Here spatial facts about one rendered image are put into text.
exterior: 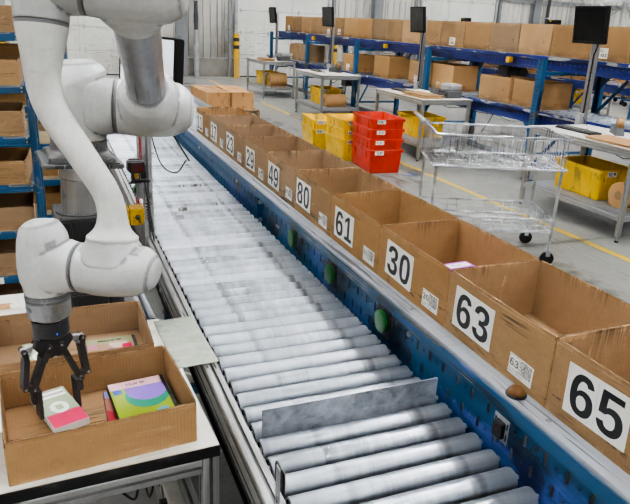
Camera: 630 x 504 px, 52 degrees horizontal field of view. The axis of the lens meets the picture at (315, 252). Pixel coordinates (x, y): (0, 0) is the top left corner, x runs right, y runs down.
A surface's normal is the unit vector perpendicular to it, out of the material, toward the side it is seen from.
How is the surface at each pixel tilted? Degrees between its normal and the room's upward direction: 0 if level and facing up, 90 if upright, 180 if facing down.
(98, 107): 86
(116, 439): 91
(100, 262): 73
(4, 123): 91
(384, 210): 89
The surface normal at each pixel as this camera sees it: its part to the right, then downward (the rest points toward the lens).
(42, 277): -0.04, 0.37
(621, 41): -0.94, 0.07
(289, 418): 0.37, 0.33
